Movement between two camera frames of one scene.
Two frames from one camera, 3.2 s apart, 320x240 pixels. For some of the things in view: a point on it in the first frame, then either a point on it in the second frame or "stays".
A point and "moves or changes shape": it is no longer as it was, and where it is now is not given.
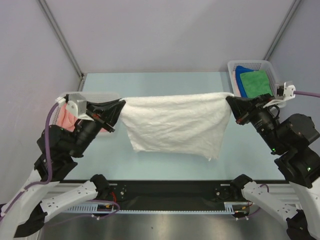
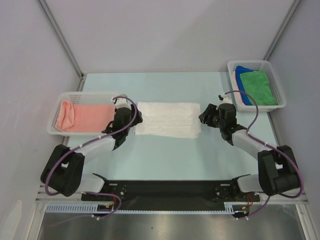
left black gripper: x=110 y=111 -> x=139 y=119
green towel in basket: x=256 y=83 stays
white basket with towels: x=252 y=78 stays
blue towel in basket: x=239 y=70 stays
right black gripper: x=246 y=113 -> x=208 y=116
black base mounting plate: x=170 y=195 stays
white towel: x=190 y=125 moves or changes shape
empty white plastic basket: x=93 y=97 stays
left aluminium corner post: x=63 y=43 stays
